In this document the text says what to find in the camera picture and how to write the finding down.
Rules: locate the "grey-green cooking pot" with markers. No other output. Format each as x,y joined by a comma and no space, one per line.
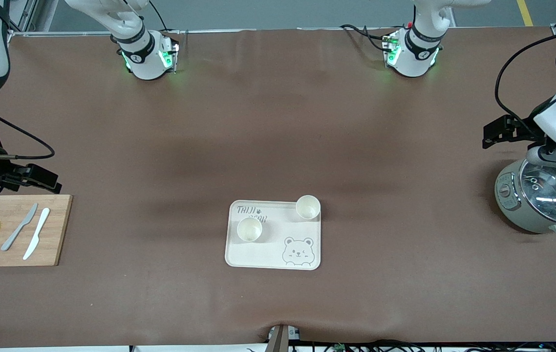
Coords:
510,200

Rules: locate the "white IKEA cup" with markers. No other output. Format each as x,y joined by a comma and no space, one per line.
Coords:
308,208
249,230

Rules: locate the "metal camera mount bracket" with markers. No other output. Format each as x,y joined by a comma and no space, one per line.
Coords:
280,340

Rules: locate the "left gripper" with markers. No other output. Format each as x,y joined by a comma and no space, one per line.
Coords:
518,131

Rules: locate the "glass pot lid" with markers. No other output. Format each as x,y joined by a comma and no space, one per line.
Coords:
546,190

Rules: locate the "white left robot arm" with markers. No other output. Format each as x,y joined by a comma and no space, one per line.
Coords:
415,54

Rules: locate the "white plastic knife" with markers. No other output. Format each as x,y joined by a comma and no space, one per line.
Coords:
36,234

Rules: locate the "wooden cutting board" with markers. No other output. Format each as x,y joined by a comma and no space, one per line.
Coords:
53,244

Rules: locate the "brown table cover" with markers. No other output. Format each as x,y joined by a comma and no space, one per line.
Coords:
258,122

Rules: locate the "grey plastic knife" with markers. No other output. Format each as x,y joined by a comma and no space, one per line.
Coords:
16,232

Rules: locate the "cream bear print tray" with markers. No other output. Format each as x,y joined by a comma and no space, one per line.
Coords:
268,254

